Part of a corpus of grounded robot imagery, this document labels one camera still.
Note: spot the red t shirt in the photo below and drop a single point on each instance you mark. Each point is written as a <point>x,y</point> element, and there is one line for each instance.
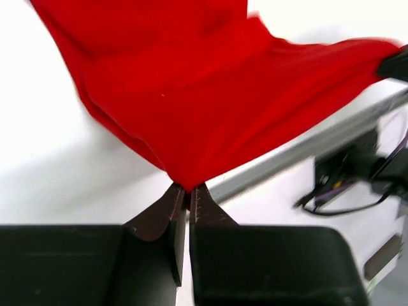
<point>198,88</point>

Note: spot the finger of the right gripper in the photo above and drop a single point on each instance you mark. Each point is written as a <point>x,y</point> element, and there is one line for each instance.
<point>395,66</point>

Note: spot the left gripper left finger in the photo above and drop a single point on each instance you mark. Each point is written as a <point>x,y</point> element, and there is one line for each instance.
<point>136,263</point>

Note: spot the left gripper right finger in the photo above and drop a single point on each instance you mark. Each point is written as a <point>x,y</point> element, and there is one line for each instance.
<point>235,264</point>

